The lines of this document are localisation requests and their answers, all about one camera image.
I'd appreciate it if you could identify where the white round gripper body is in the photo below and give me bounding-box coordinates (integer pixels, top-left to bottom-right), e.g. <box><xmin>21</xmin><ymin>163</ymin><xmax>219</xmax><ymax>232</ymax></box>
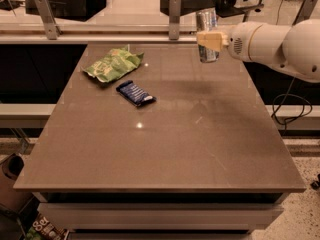
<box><xmin>227</xmin><ymin>21</ymin><xmax>266</xmax><ymax>62</ymax></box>

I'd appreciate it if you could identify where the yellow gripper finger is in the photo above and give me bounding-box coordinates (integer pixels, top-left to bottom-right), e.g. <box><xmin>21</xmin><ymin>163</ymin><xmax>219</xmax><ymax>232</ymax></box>
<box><xmin>196</xmin><ymin>31</ymin><xmax>229</xmax><ymax>52</ymax></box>

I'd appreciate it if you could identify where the silver redbull can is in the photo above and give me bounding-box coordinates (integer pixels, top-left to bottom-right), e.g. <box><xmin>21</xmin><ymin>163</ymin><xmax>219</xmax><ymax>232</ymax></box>
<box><xmin>196</xmin><ymin>8</ymin><xmax>219</xmax><ymax>63</ymax></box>

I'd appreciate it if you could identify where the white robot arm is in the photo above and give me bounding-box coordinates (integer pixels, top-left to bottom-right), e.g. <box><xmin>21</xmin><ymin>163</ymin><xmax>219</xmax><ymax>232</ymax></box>
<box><xmin>196</xmin><ymin>19</ymin><xmax>320</xmax><ymax>83</ymax></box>

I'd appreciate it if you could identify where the green chip bag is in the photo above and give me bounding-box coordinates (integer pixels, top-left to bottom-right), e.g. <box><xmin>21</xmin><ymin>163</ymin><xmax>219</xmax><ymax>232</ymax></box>
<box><xmin>84</xmin><ymin>46</ymin><xmax>144</xmax><ymax>83</ymax></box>

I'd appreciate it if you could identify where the dark blue snack packet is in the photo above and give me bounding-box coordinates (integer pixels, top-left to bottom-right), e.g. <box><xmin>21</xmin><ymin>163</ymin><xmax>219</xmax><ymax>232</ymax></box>
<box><xmin>116</xmin><ymin>80</ymin><xmax>156</xmax><ymax>107</ymax></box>

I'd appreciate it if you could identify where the grey drawer cabinet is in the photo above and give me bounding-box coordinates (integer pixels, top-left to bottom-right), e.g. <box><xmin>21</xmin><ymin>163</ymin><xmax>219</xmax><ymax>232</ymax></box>
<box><xmin>38</xmin><ymin>202</ymin><xmax>283</xmax><ymax>234</ymax></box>

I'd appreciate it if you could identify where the printed snack box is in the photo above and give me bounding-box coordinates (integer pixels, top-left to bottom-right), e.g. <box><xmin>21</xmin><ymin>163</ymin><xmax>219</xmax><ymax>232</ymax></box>
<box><xmin>25</xmin><ymin>214</ymin><xmax>69</xmax><ymax>240</ymax></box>

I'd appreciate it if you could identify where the brown bin with hole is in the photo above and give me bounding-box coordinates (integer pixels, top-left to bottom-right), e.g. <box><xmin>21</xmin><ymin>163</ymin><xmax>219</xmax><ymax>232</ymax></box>
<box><xmin>0</xmin><ymin>154</ymin><xmax>32</xmax><ymax>213</ymax></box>

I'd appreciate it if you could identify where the middle metal rail bracket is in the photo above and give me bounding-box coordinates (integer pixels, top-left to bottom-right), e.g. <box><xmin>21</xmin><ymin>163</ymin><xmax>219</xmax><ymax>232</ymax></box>
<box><xmin>169</xmin><ymin>0</ymin><xmax>181</xmax><ymax>40</ymax></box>

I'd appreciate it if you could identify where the metal rail bracket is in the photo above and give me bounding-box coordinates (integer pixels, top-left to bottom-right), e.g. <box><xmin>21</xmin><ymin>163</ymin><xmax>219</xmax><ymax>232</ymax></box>
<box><xmin>293</xmin><ymin>0</ymin><xmax>318</xmax><ymax>25</ymax></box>
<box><xmin>34</xmin><ymin>0</ymin><xmax>61</xmax><ymax>40</ymax></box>
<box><xmin>169</xmin><ymin>0</ymin><xmax>181</xmax><ymax>40</ymax></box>

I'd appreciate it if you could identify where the right metal rail bracket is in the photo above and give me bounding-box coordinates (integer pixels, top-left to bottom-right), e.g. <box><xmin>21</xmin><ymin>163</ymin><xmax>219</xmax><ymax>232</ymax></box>
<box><xmin>293</xmin><ymin>0</ymin><xmax>318</xmax><ymax>25</ymax></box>

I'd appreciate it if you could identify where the left metal rail bracket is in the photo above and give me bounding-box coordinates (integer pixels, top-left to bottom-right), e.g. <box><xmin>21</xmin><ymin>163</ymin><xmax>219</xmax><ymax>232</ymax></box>
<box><xmin>34</xmin><ymin>0</ymin><xmax>61</xmax><ymax>40</ymax></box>

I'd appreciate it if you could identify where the glass barrier rail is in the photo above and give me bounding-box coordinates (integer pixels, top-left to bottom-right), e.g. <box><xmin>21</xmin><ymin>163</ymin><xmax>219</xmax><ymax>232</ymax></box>
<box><xmin>0</xmin><ymin>24</ymin><xmax>196</xmax><ymax>44</ymax></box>

